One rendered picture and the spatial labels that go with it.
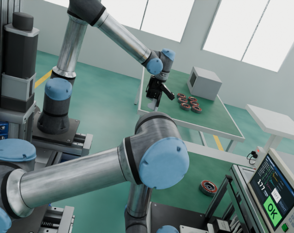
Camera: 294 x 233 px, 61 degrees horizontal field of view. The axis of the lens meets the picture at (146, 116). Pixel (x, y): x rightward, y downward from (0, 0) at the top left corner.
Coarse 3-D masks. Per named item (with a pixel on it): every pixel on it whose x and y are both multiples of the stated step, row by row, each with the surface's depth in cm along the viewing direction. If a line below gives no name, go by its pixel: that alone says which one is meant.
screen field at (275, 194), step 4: (272, 192) 96; (276, 192) 93; (276, 196) 93; (280, 196) 91; (276, 200) 92; (280, 200) 91; (280, 204) 90; (284, 204) 88; (280, 208) 89; (284, 208) 88; (284, 212) 87
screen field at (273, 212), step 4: (268, 200) 97; (264, 204) 98; (268, 204) 96; (272, 204) 94; (268, 208) 96; (272, 208) 93; (276, 208) 91; (268, 212) 95; (272, 212) 93; (276, 212) 91; (272, 216) 92; (276, 216) 90; (280, 216) 88; (272, 220) 92; (276, 220) 90; (276, 224) 89
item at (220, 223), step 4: (216, 220) 116; (220, 220) 116; (208, 224) 117; (212, 224) 118; (216, 224) 114; (220, 224) 114; (224, 224) 115; (228, 224) 116; (208, 228) 116; (212, 228) 116; (216, 228) 113; (220, 228) 112; (224, 228) 113; (228, 228) 113; (212, 232) 114; (216, 232) 112; (220, 232) 112; (224, 232) 112; (228, 232) 112; (232, 232) 115; (236, 232) 116; (240, 232) 117
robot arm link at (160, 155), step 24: (144, 120) 64; (168, 120) 63; (120, 144) 59; (144, 144) 55; (168, 144) 53; (0, 168) 63; (48, 168) 59; (72, 168) 57; (96, 168) 56; (120, 168) 56; (144, 168) 53; (168, 168) 54; (0, 192) 55; (24, 192) 56; (48, 192) 56; (72, 192) 57; (0, 216) 54; (24, 216) 58
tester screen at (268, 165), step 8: (264, 160) 106; (264, 168) 104; (272, 168) 99; (256, 176) 108; (264, 176) 103; (272, 176) 98; (280, 176) 94; (264, 184) 102; (272, 184) 97; (280, 184) 93; (256, 192) 106; (264, 192) 100; (280, 192) 92; (288, 192) 88; (264, 200) 99; (272, 200) 95; (288, 200) 87; (264, 208) 98; (288, 208) 86; (272, 224) 91
